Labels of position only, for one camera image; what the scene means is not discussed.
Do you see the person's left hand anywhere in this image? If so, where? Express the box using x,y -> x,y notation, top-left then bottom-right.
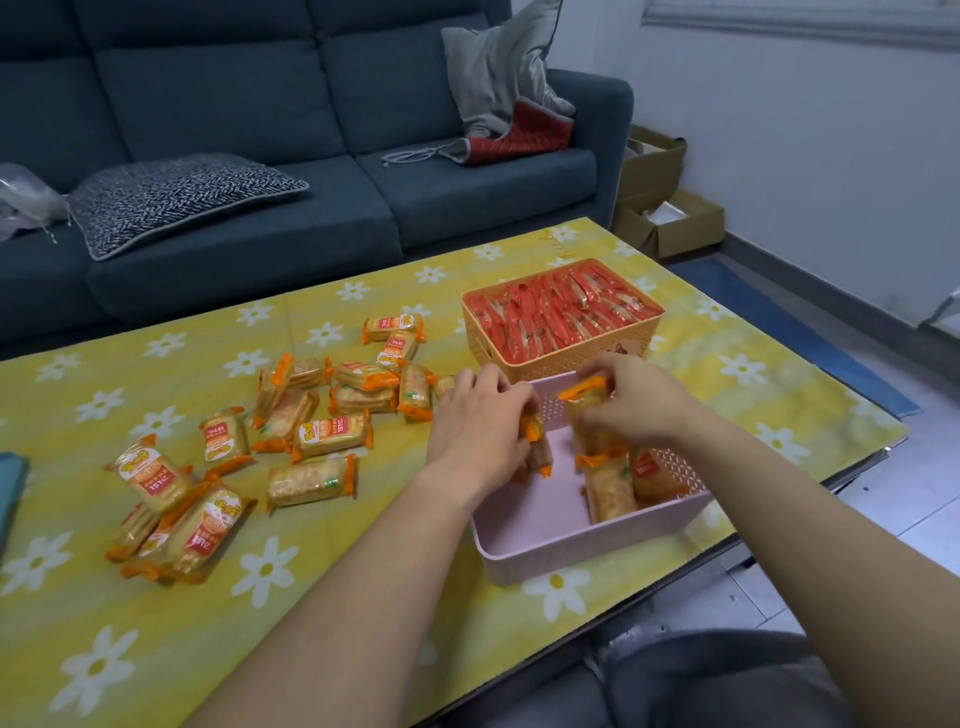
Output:
425,364 -> 539,502

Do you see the person's right hand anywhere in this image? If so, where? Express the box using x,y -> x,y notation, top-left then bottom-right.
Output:
573,351 -> 708,451

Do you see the orange snack packet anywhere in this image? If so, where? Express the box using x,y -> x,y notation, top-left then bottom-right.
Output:
558,376 -> 633,460
630,447 -> 692,502
517,408 -> 555,483
582,456 -> 640,525

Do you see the person's right forearm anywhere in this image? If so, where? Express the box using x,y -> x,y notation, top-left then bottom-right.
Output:
671,408 -> 960,728

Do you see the person's left forearm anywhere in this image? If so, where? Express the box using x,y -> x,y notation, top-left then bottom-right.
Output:
183,465 -> 526,728

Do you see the orange plastic basket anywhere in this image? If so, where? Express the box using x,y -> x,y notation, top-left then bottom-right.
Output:
460,258 -> 667,384

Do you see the pink plastic basket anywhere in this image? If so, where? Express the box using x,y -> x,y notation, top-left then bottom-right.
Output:
470,369 -> 714,588

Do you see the row of red snack packs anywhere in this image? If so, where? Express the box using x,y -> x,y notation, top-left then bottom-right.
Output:
465,263 -> 665,363

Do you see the black-edged coffee table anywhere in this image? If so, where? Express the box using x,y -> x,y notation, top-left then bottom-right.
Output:
418,441 -> 913,728

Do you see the pile of orange biscuit packs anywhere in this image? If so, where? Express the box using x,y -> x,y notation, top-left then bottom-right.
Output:
104,313 -> 460,587

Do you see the low open cardboard box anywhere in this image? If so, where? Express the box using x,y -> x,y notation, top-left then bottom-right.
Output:
610,188 -> 727,262

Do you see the blue floor mat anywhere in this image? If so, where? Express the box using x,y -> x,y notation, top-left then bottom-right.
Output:
666,254 -> 923,420

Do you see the tall cardboard box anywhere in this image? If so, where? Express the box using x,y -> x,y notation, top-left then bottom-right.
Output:
618,124 -> 688,213

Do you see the person's grey trouser leg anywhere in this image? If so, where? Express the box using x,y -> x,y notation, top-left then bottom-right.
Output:
603,628 -> 850,728

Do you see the red quilted heating pad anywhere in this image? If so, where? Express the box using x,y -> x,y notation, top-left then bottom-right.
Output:
438,97 -> 577,168

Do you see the grey pillow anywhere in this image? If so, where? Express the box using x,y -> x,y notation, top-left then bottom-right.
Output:
440,0 -> 578,141

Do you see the black white patterned cushion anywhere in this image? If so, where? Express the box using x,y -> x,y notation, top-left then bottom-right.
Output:
66,153 -> 311,263

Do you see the blue fabric sofa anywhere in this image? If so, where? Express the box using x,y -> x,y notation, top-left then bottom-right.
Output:
0,0 -> 636,355

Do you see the yellow floral tablecloth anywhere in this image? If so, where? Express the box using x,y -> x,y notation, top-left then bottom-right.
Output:
0,217 -> 909,728

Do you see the white window ledge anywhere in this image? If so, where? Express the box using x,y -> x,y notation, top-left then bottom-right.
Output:
642,0 -> 960,53

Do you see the teal cloth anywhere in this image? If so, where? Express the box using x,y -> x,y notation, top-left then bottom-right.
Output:
0,451 -> 30,558

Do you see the clear plastic bag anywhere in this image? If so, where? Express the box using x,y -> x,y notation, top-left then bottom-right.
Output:
0,162 -> 71,243

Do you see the white cable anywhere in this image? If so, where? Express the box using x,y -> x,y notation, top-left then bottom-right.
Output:
381,141 -> 460,167

